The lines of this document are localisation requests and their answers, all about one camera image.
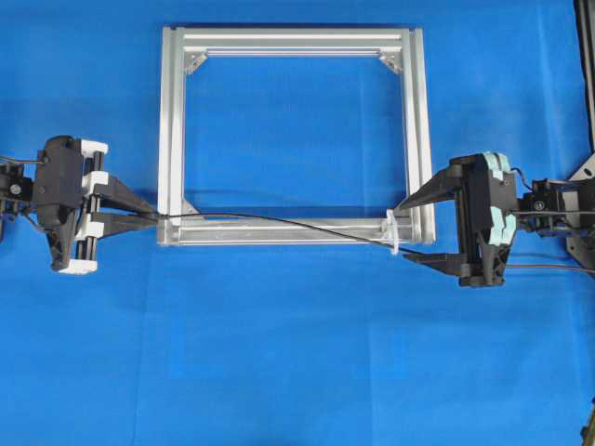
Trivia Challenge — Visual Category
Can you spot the aluminium extrusion frame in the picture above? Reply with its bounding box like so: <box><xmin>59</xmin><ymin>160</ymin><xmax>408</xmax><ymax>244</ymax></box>
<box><xmin>157</xmin><ymin>26</ymin><xmax>436</xmax><ymax>246</ymax></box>

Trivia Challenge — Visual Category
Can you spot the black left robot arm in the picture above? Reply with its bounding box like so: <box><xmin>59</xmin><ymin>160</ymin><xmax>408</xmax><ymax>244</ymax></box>
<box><xmin>1</xmin><ymin>136</ymin><xmax>165</xmax><ymax>275</ymax></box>

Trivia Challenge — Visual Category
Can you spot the black stand at right edge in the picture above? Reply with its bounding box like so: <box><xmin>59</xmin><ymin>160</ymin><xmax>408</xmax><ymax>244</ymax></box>
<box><xmin>573</xmin><ymin>0</ymin><xmax>594</xmax><ymax>151</ymax></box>

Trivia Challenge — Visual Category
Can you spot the blue table mat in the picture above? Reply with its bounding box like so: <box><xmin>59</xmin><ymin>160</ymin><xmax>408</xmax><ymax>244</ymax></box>
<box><xmin>1</xmin><ymin>1</ymin><xmax>594</xmax><ymax>445</ymax></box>

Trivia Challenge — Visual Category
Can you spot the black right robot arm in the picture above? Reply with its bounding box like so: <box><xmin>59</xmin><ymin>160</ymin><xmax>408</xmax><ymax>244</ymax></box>
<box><xmin>400</xmin><ymin>151</ymin><xmax>594</xmax><ymax>287</ymax></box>

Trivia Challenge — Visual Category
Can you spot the white zip tie loop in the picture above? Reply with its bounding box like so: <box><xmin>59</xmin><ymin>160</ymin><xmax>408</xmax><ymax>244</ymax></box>
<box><xmin>382</xmin><ymin>209</ymin><xmax>413</xmax><ymax>256</ymax></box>

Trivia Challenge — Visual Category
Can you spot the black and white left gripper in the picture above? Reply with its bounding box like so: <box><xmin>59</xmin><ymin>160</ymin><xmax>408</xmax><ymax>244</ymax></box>
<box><xmin>33</xmin><ymin>136</ymin><xmax>157</xmax><ymax>272</ymax></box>

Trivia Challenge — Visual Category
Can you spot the black and teal right gripper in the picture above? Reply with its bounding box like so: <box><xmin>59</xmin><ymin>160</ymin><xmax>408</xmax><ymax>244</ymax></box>
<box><xmin>396</xmin><ymin>151</ymin><xmax>518</xmax><ymax>287</ymax></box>

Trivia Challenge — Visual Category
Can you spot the black USB cable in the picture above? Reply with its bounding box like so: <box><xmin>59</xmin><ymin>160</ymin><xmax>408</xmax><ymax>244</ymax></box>
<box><xmin>157</xmin><ymin>211</ymin><xmax>415</xmax><ymax>259</ymax></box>

